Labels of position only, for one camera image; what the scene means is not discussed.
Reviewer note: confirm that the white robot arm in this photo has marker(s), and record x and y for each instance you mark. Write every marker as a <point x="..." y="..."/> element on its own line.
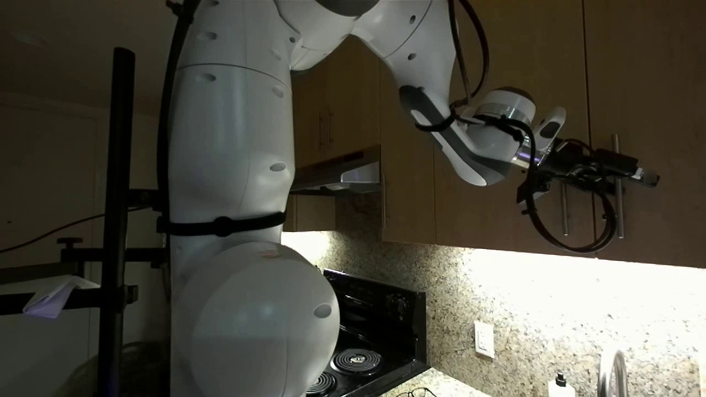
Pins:
<point x="227" y="146"/>

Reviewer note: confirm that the white soap bottle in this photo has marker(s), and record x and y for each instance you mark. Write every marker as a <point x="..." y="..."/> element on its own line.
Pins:
<point x="561" y="386"/>

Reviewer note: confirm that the large round stove burner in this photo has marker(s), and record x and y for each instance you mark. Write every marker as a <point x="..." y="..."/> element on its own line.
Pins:
<point x="357" y="360"/>

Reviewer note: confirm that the steel range hood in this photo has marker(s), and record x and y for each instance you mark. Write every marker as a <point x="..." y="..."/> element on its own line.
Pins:
<point x="344" y="178"/>

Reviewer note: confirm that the wooden cabinet above hood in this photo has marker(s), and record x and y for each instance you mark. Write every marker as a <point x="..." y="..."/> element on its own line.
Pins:
<point x="338" y="118"/>

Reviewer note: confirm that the black vertical stand pole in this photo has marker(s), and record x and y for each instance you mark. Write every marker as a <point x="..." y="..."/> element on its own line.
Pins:
<point x="121" y="146"/>

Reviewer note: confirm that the narrow wooden cabinet door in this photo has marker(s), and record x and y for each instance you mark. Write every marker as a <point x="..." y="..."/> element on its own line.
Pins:
<point x="409" y="199"/>

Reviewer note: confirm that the chrome faucet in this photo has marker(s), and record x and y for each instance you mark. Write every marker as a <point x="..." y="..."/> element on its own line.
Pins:
<point x="613" y="375"/>

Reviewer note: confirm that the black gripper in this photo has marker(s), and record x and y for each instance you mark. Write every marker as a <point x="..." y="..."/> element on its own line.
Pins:
<point x="576" y="164"/>

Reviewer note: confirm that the white wall outlet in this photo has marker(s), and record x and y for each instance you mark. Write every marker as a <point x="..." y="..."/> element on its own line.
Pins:
<point x="484" y="340"/>

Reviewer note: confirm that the black stove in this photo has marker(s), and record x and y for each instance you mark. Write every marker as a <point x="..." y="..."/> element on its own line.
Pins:
<point x="382" y="309"/>

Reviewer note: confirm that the white paper sheet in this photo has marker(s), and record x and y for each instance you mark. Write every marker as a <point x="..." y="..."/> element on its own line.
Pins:
<point x="56" y="298"/>

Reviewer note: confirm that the black horizontal clamp bar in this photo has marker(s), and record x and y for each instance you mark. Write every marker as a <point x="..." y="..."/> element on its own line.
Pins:
<point x="117" y="296"/>
<point x="96" y="255"/>

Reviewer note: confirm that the small round stove burner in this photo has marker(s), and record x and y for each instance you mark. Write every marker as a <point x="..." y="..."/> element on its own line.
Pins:
<point x="330" y="386"/>

